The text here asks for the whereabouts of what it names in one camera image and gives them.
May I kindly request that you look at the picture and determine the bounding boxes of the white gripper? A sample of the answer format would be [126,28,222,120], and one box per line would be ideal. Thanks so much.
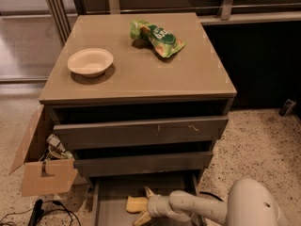
[133,186,172,226]

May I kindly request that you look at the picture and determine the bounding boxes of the yellow sponge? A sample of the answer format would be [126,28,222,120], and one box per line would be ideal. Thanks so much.
[126,196,148,213]

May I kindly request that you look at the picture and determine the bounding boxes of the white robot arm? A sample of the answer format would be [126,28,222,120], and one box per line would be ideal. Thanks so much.
[126,178,289,226]

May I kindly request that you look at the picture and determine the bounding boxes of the grey bottom drawer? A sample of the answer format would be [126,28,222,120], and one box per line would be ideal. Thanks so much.
[92,171,198,226]

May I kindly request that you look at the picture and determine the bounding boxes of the grey drawer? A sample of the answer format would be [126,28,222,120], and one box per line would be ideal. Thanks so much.
[73,152,213,177]
[92,171,198,226]
[54,116,229,150]

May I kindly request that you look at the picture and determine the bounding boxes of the grey middle drawer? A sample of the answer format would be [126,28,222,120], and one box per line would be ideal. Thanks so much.
[73,152,213,177]

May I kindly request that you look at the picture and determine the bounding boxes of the grey top drawer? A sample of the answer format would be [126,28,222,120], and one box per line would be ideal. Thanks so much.
[54,116,229,150]

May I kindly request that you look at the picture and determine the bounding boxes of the grey drawer cabinet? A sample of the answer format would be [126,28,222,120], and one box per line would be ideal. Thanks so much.
[38,12,237,186]

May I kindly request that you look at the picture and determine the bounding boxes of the crumpled items in box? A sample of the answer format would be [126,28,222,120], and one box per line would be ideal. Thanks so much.
[46,134,72,159]

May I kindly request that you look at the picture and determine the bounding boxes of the black power strip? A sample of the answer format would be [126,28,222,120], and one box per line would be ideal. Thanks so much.
[27,200,43,226]

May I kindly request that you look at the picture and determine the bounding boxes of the brown cardboard box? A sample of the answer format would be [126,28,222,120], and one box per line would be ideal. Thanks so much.
[9,105,78,197]

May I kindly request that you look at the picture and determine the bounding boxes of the white paper bowl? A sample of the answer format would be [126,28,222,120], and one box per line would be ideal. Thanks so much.
[67,48,114,77]

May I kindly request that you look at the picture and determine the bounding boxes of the green chip bag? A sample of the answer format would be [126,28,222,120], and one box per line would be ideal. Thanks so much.
[130,20,186,58]

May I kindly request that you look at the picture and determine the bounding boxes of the black cable left floor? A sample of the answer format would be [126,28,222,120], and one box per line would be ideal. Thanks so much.
[0,200,82,226]

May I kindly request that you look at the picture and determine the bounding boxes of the dark floor bracket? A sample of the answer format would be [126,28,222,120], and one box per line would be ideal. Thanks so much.
[278,99,296,117]

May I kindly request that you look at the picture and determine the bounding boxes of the metal railing frame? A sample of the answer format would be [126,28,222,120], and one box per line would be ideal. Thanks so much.
[46,0,301,41]

